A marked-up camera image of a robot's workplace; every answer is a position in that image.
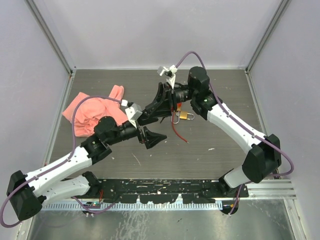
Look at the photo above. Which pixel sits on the aluminium frame rail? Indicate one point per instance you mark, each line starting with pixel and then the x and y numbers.
pixel 267 189

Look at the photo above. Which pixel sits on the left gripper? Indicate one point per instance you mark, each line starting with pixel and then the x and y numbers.
pixel 151 138

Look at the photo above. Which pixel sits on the pink cloth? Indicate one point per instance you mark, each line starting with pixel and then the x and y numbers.
pixel 90 112

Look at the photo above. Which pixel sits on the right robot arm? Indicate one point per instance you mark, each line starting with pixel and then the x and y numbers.
pixel 262 151

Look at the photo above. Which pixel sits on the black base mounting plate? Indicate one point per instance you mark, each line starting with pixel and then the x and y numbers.
pixel 159 191

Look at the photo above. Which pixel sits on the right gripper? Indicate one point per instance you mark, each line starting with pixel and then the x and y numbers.
pixel 164 100

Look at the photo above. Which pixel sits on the slotted cable duct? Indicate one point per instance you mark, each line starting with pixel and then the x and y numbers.
pixel 175 206

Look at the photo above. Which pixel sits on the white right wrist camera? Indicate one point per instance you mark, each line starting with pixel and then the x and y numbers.
pixel 170 73

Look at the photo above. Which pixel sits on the small brass padlock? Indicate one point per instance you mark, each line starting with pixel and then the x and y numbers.
pixel 184 115

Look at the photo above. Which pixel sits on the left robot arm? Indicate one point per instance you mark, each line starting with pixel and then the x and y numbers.
pixel 27 193

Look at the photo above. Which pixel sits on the large brass padlock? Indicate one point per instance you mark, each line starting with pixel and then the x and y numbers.
pixel 175 115

